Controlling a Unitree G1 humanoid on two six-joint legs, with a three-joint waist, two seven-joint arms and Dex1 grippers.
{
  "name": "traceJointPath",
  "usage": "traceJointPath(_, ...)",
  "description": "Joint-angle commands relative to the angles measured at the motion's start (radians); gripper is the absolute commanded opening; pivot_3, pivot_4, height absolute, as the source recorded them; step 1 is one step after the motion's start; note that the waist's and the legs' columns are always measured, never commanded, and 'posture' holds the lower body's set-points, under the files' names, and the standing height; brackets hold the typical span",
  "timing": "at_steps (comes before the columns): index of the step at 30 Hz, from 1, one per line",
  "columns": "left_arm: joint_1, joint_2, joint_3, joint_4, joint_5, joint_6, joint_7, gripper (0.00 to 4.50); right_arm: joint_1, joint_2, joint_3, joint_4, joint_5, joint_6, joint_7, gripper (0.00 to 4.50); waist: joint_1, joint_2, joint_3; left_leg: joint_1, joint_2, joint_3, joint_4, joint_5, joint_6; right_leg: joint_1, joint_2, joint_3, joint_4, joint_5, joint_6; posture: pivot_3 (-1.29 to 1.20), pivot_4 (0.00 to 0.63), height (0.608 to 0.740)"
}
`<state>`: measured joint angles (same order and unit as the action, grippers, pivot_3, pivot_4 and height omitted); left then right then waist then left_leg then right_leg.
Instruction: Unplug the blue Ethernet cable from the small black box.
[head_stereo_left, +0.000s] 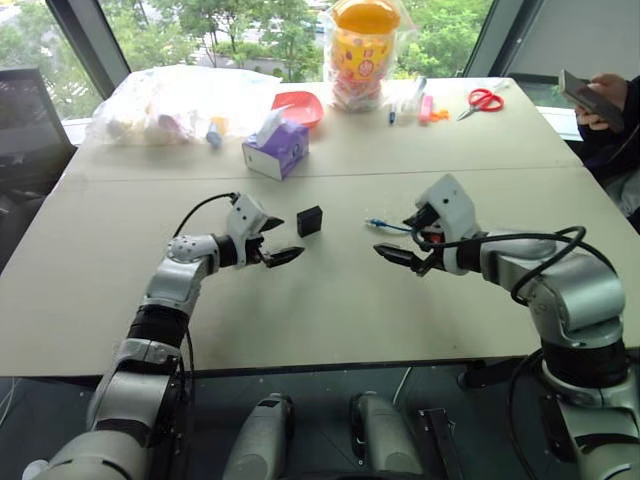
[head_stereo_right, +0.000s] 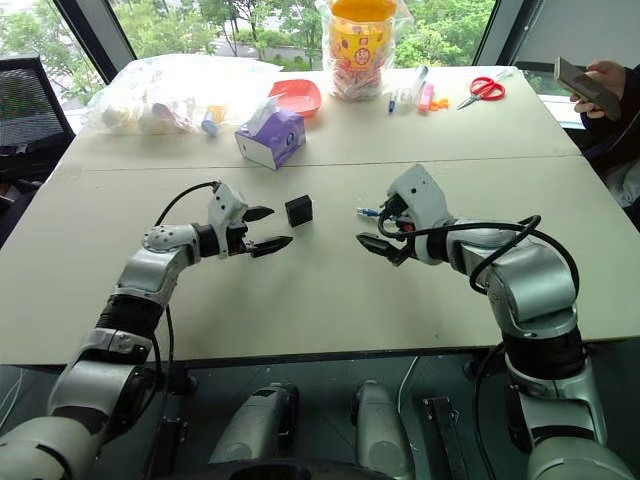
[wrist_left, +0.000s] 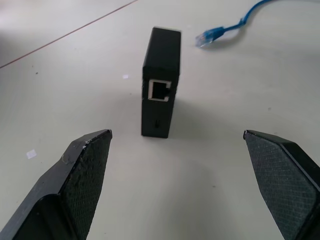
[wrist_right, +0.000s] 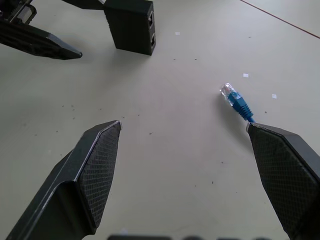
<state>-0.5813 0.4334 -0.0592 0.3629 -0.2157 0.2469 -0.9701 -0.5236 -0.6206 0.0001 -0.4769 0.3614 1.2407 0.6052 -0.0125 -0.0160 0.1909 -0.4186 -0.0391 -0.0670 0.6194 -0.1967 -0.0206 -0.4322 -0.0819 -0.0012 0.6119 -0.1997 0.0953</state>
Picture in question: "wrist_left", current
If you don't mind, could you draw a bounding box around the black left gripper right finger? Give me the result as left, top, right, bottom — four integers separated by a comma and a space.
243, 129, 320, 240

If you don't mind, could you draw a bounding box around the blue Ethernet cable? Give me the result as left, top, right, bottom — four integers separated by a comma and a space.
194, 0, 270, 49

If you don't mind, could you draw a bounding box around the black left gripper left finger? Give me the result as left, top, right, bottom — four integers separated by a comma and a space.
0, 128, 113, 240

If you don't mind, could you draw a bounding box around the small black box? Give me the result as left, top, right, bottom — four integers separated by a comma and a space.
140, 26, 182, 139

